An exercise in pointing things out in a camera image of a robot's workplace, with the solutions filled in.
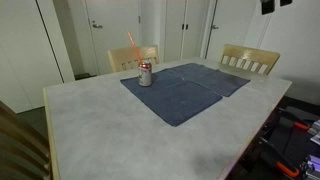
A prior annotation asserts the black orange bar clamp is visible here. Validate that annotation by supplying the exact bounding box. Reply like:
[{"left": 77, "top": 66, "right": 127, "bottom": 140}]
[
  {"left": 258, "top": 136, "right": 301, "bottom": 179},
  {"left": 277, "top": 114, "right": 312, "bottom": 132}
]

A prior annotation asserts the light wooden slatted chair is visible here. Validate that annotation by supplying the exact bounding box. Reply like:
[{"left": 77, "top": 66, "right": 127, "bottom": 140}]
[
  {"left": 0, "top": 100, "right": 54, "bottom": 180},
  {"left": 107, "top": 45, "right": 161, "bottom": 74},
  {"left": 218, "top": 43, "right": 281, "bottom": 76}
]

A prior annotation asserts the white closet door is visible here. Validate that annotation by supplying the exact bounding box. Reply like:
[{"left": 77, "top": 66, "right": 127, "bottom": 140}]
[
  {"left": 183, "top": 0, "right": 210, "bottom": 60},
  {"left": 164, "top": 0, "right": 185, "bottom": 63}
]

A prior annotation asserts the orange drinking straw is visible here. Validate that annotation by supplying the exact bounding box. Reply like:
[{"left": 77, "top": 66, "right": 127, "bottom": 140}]
[{"left": 126, "top": 31, "right": 144, "bottom": 64}]

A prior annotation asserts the red and white soda can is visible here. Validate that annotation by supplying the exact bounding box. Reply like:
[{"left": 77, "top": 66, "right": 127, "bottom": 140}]
[{"left": 137, "top": 60, "right": 153, "bottom": 88}]

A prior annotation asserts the silver aluminium rail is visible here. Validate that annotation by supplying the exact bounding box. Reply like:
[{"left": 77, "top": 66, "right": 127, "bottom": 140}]
[
  {"left": 307, "top": 119, "right": 320, "bottom": 146},
  {"left": 300, "top": 154, "right": 320, "bottom": 180}
]

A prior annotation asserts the white room door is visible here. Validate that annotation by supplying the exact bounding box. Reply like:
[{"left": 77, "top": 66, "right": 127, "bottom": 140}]
[
  {"left": 204, "top": 0, "right": 259, "bottom": 63},
  {"left": 84, "top": 0, "right": 142, "bottom": 76}
]

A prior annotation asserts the dark blue cloth mat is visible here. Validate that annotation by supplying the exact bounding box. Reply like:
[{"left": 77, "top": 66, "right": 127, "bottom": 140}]
[
  {"left": 165, "top": 62, "right": 251, "bottom": 98},
  {"left": 119, "top": 68, "right": 224, "bottom": 128}
]

